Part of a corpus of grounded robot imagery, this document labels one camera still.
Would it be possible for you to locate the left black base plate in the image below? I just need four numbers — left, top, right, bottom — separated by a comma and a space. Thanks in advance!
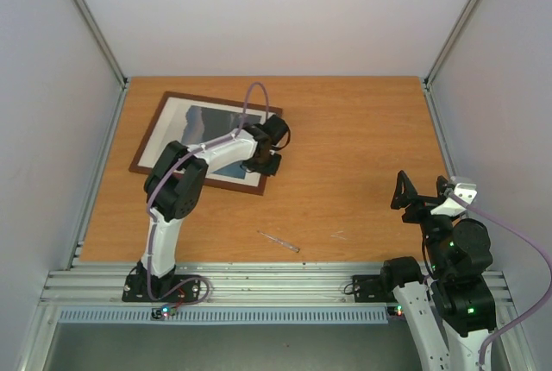
122, 274, 204, 303

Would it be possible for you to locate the brown wooden picture frame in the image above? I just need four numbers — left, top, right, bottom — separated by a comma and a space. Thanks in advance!
129, 91, 291, 195

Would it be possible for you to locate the grey slotted cable duct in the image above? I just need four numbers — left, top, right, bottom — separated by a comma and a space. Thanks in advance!
58, 306, 388, 325

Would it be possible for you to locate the left small circuit board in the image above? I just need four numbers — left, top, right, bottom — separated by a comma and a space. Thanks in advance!
150, 305, 178, 320

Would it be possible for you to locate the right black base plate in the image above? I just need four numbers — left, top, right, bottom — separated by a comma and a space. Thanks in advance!
352, 274, 395, 303

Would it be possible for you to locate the aluminium corner post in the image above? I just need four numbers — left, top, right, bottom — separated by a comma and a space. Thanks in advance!
422, 0, 482, 91
47, 0, 129, 90

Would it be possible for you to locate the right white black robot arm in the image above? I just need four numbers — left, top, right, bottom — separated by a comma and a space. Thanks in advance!
380, 171, 496, 370

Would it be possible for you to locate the left aluminium corner post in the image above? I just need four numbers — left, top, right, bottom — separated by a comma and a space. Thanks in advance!
47, 0, 129, 90

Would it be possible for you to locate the right small circuit board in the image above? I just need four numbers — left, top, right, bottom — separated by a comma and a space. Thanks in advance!
387, 305, 405, 318

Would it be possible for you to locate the right aluminium corner post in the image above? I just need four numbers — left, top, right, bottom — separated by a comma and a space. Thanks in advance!
422, 0, 482, 91

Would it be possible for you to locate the small circuit board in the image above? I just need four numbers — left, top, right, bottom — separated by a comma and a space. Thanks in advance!
387, 305, 405, 318
150, 305, 178, 320

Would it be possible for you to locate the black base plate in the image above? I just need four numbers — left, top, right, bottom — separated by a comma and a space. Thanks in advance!
352, 274, 395, 303
122, 274, 204, 303

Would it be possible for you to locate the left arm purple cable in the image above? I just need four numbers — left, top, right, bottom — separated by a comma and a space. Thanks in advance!
145, 81, 273, 303

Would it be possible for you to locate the aluminium rail front beam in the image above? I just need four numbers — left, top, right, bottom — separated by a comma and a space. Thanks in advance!
41, 261, 514, 305

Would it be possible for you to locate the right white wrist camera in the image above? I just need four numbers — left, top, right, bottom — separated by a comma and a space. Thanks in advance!
430, 176, 478, 218

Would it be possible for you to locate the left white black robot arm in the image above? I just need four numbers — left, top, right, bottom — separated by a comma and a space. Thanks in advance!
124, 115, 291, 300

